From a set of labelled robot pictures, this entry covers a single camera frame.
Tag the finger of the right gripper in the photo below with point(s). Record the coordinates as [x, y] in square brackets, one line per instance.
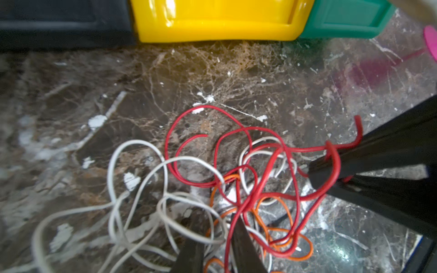
[407, 140]
[412, 203]

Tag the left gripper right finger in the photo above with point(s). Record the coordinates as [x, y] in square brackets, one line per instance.
[245, 255]

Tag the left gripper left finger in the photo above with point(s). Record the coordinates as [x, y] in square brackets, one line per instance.
[190, 259]

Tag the pink plastic goblet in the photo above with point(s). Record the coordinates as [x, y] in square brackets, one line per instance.
[430, 38]

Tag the green plastic bin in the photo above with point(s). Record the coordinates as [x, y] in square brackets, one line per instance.
[362, 19]

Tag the yellow plastic bin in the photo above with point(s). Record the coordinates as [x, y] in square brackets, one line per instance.
[190, 21]

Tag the black plastic bin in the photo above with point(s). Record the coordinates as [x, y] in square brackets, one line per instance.
[47, 25]

